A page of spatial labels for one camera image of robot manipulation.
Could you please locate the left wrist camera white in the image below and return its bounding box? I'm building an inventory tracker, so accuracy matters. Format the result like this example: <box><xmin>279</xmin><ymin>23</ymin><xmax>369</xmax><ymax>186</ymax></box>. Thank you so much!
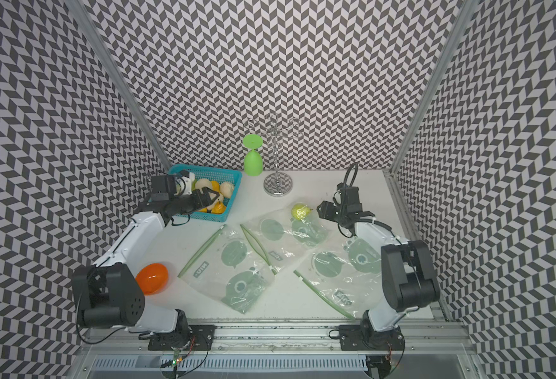
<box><xmin>177</xmin><ymin>170</ymin><xmax>195</xmax><ymax>195</ymax></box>

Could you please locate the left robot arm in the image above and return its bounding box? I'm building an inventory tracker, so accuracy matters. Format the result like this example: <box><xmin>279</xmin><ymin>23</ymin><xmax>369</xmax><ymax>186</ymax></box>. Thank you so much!
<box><xmin>71</xmin><ymin>175</ymin><xmax>220</xmax><ymax>338</ymax></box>

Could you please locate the green plastic wine glass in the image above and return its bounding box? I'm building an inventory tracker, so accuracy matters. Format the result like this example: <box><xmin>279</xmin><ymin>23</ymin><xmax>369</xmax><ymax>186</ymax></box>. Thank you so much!
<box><xmin>243</xmin><ymin>134</ymin><xmax>263</xmax><ymax>176</ymax></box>

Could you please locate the orange bowl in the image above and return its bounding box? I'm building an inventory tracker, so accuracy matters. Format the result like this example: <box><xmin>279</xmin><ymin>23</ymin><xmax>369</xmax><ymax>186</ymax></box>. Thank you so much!
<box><xmin>135</xmin><ymin>263</ymin><xmax>169</xmax><ymax>295</ymax></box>

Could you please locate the green pear bag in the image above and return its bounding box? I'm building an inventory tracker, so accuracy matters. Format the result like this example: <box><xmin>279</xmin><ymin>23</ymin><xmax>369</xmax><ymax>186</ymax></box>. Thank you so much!
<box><xmin>291</xmin><ymin>203</ymin><xmax>312</xmax><ymax>220</ymax></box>

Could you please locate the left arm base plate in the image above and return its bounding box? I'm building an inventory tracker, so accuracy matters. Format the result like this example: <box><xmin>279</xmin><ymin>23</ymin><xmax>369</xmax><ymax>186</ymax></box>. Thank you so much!
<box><xmin>148</xmin><ymin>325</ymin><xmax>216</xmax><ymax>352</ymax></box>

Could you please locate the aluminium front rail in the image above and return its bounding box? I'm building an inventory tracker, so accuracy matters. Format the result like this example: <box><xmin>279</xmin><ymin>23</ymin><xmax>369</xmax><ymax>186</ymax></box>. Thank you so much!
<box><xmin>81</xmin><ymin>319</ymin><xmax>475</xmax><ymax>354</ymax></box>

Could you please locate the chrome glass holder stand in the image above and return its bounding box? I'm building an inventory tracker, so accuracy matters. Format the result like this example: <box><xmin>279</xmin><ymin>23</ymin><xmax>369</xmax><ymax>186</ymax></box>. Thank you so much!
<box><xmin>257</xmin><ymin>113</ymin><xmax>301</xmax><ymax>197</ymax></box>

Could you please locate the teal plastic basket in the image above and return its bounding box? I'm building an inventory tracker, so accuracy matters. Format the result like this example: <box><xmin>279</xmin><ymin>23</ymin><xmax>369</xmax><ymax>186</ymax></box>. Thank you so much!
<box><xmin>168</xmin><ymin>164</ymin><xmax>242</xmax><ymax>223</ymax></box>

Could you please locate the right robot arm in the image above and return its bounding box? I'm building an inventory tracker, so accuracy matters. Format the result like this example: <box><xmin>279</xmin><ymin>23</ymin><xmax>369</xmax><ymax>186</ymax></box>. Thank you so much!
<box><xmin>317</xmin><ymin>182</ymin><xmax>441</xmax><ymax>335</ymax></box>

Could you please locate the cream pear bag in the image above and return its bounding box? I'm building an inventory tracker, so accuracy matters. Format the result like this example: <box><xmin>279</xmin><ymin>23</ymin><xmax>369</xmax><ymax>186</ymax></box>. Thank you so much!
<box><xmin>194</xmin><ymin>178</ymin><xmax>213</xmax><ymax>190</ymax></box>
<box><xmin>220</xmin><ymin>182</ymin><xmax>235</xmax><ymax>199</ymax></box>
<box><xmin>210</xmin><ymin>193</ymin><xmax>224</xmax><ymax>204</ymax></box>

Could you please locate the zip-top bag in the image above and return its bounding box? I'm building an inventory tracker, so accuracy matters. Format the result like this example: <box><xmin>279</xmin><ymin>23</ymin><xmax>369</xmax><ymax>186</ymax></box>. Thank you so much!
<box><xmin>240</xmin><ymin>202</ymin><xmax>328</xmax><ymax>275</ymax></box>
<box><xmin>178</xmin><ymin>225</ymin><xmax>275</xmax><ymax>314</ymax></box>
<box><xmin>294</xmin><ymin>233</ymin><xmax>384</xmax><ymax>319</ymax></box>

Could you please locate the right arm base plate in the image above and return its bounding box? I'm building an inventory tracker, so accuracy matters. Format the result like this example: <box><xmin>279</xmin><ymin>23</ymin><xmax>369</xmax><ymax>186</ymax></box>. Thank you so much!
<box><xmin>338</xmin><ymin>325</ymin><xmax>405</xmax><ymax>352</ymax></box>

